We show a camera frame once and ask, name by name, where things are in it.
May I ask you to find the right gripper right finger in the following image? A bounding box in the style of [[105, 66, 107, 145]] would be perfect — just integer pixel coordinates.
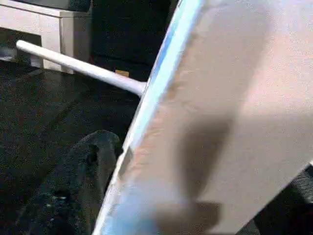
[[253, 165, 313, 235]]

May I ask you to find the white plastic table top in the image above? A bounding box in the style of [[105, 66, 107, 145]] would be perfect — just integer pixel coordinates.
[[92, 0, 313, 235]]

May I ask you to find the white plastic table leg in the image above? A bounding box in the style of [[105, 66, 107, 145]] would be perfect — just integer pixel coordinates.
[[15, 40, 147, 97]]

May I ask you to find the black box with gold label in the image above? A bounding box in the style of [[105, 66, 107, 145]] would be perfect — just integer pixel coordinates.
[[89, 0, 178, 81]]

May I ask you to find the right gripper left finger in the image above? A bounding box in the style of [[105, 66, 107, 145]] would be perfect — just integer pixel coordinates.
[[23, 129, 121, 235]]

